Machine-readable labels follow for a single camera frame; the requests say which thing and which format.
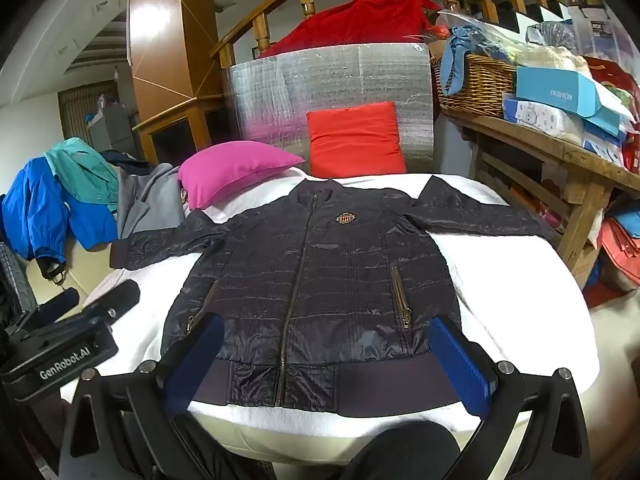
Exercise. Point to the light blue cloth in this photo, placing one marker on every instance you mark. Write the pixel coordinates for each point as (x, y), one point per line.
(452, 55)

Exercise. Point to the red bag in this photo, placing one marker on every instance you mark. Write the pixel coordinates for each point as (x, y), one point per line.
(610, 72)

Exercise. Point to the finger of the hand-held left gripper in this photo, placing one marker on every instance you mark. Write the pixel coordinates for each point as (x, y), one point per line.
(117, 297)
(57, 305)

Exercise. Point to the red pillow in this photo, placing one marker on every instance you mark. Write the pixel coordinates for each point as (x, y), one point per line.
(355, 140)

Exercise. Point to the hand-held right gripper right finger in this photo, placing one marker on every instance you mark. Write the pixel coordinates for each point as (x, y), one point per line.
(460, 365)

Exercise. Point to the wooden table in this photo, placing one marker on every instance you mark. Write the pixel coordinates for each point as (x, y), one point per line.
(550, 152)

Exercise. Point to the pink pillow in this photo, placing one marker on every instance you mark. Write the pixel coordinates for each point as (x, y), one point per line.
(235, 170)

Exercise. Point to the black quilted jacket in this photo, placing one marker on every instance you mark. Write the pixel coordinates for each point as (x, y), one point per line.
(310, 285)

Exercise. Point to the grey metal cabinet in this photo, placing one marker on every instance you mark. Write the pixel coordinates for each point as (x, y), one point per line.
(112, 130)

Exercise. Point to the grey garment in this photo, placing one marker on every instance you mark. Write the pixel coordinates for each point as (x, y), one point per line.
(145, 200)

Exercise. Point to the blue jacket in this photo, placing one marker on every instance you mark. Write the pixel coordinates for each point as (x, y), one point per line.
(35, 210)

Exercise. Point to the wicker basket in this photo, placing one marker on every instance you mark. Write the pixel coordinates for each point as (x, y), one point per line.
(475, 85)

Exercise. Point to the wooden cabinet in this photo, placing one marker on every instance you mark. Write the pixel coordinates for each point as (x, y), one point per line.
(165, 35)

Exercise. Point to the white fleece blanket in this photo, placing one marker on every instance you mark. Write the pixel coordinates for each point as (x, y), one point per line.
(510, 285)

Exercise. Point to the white patterned package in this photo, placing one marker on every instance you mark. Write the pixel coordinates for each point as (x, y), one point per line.
(540, 120)

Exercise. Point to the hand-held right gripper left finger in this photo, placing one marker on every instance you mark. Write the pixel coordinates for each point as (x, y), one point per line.
(196, 360)

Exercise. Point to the black bag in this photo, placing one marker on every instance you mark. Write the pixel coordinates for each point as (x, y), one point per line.
(15, 280)

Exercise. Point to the blue cardboard box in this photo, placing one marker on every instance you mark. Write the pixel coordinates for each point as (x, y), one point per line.
(555, 90)

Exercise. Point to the teal garment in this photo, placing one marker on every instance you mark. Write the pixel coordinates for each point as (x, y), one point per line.
(80, 165)

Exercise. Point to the silver foil mat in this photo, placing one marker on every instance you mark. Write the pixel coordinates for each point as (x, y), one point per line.
(340, 75)

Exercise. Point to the wooden stair railing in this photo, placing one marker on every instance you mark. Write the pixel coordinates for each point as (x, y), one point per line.
(280, 7)

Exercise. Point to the cream cloth pile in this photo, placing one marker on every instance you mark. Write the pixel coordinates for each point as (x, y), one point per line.
(550, 57)

